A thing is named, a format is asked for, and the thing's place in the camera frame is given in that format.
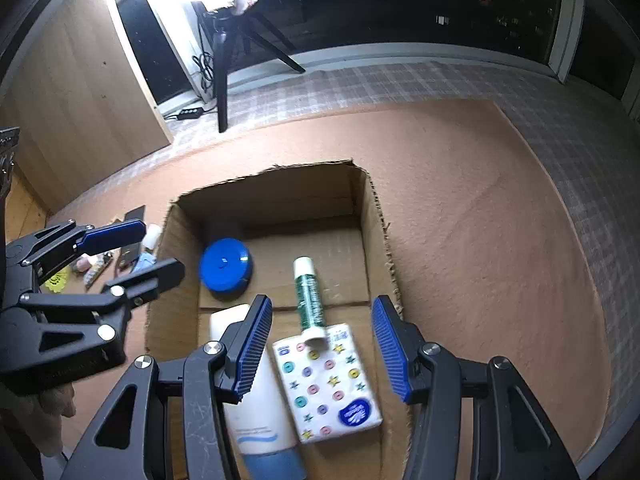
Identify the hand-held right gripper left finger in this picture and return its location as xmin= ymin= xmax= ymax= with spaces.
xmin=60 ymin=294 xmax=273 ymax=480

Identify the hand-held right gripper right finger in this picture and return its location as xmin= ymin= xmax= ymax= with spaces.
xmin=371 ymin=295 xmax=581 ymax=480

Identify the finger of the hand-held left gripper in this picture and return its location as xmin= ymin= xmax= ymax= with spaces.
xmin=17 ymin=258 xmax=186 ymax=346
xmin=5 ymin=219 xmax=148 ymax=281

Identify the black hang tag card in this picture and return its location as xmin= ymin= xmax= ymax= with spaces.
xmin=112 ymin=205 xmax=147 ymax=271

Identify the green white glue stick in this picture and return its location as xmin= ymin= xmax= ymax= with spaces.
xmin=292 ymin=256 xmax=328 ymax=349

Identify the patterned tissue pack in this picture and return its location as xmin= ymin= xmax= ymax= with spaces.
xmin=272 ymin=323 xmax=383 ymax=445

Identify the blue round tin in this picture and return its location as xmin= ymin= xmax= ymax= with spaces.
xmin=199 ymin=238 xmax=254 ymax=302

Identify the white sunscreen tube blue cap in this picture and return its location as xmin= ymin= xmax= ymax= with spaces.
xmin=209 ymin=304 xmax=308 ymax=480

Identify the cardboard box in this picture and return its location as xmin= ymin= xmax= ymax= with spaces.
xmin=145 ymin=159 xmax=416 ymax=480

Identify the person's left hand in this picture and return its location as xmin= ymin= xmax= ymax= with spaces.
xmin=35 ymin=382 xmax=77 ymax=418

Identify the yellow shuttlecock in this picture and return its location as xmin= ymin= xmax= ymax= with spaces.
xmin=44 ymin=267 xmax=73 ymax=293

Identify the black tripod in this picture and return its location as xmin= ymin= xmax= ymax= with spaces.
xmin=190 ymin=0 xmax=307 ymax=133

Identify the checkered cloth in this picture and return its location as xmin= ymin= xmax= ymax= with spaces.
xmin=155 ymin=62 xmax=640 ymax=461

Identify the black inline cable controller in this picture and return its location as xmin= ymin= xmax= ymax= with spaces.
xmin=165 ymin=105 xmax=206 ymax=122

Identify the black ring light cable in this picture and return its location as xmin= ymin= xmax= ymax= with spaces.
xmin=192 ymin=52 xmax=216 ymax=101

